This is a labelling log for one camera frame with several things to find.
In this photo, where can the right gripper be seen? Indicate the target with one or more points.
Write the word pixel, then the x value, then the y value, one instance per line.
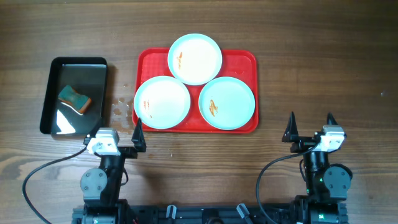
pixel 291 135

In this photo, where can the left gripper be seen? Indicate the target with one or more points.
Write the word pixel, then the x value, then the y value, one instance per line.
pixel 125 151

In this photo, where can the white plate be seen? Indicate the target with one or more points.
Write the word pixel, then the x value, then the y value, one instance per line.
pixel 162 102
pixel 194 59
pixel 226 103

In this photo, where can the green orange sponge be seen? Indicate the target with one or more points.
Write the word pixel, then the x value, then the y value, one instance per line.
pixel 69 96

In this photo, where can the white plate top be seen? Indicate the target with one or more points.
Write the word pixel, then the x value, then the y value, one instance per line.
pixel 194 59

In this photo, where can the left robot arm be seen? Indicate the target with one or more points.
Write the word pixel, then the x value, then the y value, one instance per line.
pixel 101 186

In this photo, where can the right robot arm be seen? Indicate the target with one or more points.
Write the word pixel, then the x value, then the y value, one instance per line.
pixel 327 184

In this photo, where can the black rectangular tray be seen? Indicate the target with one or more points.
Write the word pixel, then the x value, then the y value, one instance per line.
pixel 88 76

